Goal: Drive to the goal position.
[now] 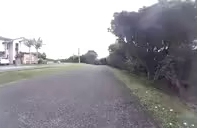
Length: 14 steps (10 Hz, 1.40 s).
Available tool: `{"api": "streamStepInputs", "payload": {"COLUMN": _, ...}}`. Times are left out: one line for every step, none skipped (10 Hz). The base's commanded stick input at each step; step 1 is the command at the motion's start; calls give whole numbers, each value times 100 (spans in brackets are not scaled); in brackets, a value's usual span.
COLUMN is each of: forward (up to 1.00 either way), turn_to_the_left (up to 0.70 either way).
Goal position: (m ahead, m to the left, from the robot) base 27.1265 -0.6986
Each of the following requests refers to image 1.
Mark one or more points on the distant line of trees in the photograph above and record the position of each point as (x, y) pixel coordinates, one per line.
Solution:
(90, 56)

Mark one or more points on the pole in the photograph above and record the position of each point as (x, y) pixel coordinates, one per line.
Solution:
(78, 56)

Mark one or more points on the grey asphalt road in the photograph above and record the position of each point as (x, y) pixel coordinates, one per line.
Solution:
(79, 96)

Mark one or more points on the small palm tree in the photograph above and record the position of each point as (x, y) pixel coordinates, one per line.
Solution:
(28, 42)
(38, 43)

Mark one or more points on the grass verge with weeds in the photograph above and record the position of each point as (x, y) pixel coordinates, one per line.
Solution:
(152, 100)

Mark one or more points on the dense dark trees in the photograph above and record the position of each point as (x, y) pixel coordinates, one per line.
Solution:
(159, 36)

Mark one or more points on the grass strip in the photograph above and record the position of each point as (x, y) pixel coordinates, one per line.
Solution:
(22, 75)

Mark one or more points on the white house with red base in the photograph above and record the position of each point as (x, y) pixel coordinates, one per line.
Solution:
(11, 50)

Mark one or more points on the white car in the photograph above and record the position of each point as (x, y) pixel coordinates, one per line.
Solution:
(4, 61)

